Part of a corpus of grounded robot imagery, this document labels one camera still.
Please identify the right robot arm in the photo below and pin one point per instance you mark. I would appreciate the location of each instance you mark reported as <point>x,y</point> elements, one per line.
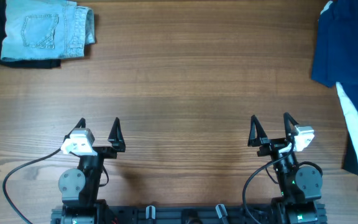
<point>300,183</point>

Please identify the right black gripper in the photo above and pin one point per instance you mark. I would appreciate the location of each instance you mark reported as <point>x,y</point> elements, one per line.
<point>271,145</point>

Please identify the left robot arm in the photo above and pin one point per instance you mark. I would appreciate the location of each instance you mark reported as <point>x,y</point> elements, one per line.
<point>80,186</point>

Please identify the light blue denim shorts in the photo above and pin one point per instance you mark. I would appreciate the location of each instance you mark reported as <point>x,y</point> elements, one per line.
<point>46,29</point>

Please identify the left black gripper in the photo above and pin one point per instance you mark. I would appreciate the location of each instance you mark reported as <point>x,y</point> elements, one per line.
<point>115,137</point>

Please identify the dark blue polo shirt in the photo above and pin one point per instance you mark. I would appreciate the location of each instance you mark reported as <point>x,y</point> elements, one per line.
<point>336,53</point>

